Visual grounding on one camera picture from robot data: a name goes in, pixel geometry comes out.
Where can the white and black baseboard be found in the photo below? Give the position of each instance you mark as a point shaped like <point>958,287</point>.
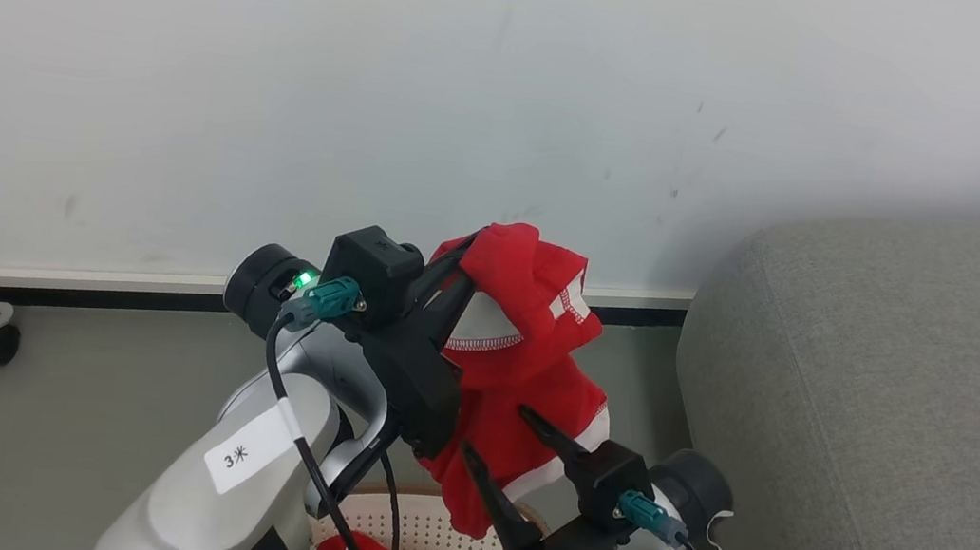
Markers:
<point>162,291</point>

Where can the red garment with white lining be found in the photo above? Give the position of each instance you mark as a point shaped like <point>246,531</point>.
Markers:
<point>522,385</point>

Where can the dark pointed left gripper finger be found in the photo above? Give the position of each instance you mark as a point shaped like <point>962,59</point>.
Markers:
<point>456,309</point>
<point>455,249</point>

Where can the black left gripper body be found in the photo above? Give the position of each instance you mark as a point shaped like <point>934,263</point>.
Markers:
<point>421,390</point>

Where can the grey fabric sofa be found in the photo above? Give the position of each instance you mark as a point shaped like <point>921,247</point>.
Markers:
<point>889,437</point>

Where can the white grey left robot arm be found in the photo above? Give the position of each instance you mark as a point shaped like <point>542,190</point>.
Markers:
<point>226,516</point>

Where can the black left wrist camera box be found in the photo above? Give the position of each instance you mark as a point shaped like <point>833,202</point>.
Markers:
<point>376,269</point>

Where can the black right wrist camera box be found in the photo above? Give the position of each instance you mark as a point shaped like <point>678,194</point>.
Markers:
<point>619,485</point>

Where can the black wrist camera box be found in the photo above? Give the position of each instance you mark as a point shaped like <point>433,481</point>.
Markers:
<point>619,485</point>
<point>376,269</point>

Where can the white paper label sticker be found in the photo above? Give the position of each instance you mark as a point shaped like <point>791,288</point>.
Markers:
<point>249,452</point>

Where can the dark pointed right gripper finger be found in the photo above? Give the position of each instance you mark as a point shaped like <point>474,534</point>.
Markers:
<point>557,443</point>
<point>500,511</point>

